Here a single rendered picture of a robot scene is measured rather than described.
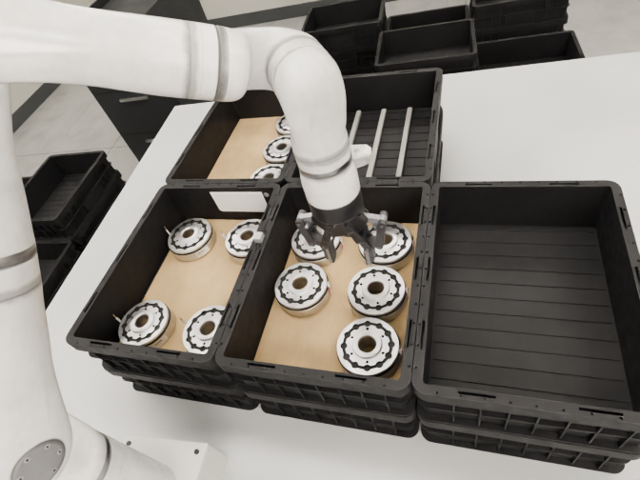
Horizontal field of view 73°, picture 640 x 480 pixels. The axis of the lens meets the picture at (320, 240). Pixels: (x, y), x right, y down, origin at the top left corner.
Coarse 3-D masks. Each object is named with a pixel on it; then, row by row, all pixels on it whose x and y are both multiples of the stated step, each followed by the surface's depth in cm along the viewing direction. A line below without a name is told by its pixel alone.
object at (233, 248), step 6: (246, 222) 95; (252, 222) 94; (258, 222) 94; (234, 228) 94; (240, 228) 94; (228, 234) 93; (234, 234) 93; (228, 240) 92; (234, 240) 92; (228, 246) 91; (234, 246) 91; (240, 246) 90; (246, 246) 90; (234, 252) 90; (240, 252) 89; (246, 252) 89
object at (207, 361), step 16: (160, 192) 97; (272, 192) 88; (272, 208) 86; (144, 224) 92; (128, 240) 89; (112, 272) 84; (240, 272) 77; (96, 288) 82; (240, 288) 74; (80, 320) 78; (224, 320) 71; (96, 352) 75; (112, 352) 73; (128, 352) 71; (144, 352) 70; (160, 352) 69; (176, 352) 69; (192, 352) 68; (208, 352) 67; (208, 368) 68
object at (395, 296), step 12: (360, 276) 79; (372, 276) 78; (384, 276) 77; (396, 276) 77; (348, 288) 78; (360, 288) 77; (396, 288) 76; (360, 300) 76; (384, 300) 74; (396, 300) 74; (372, 312) 73; (384, 312) 73
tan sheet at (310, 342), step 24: (288, 264) 89; (336, 264) 86; (360, 264) 84; (408, 264) 82; (336, 288) 82; (336, 312) 79; (264, 336) 79; (288, 336) 78; (312, 336) 77; (336, 336) 76; (264, 360) 76; (288, 360) 75; (312, 360) 74; (336, 360) 73
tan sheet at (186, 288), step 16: (224, 224) 101; (224, 240) 97; (208, 256) 95; (224, 256) 94; (160, 272) 95; (176, 272) 94; (192, 272) 93; (208, 272) 92; (224, 272) 91; (160, 288) 92; (176, 288) 91; (192, 288) 90; (208, 288) 89; (224, 288) 88; (176, 304) 88; (192, 304) 87; (208, 304) 87; (224, 304) 86; (176, 320) 86; (176, 336) 83
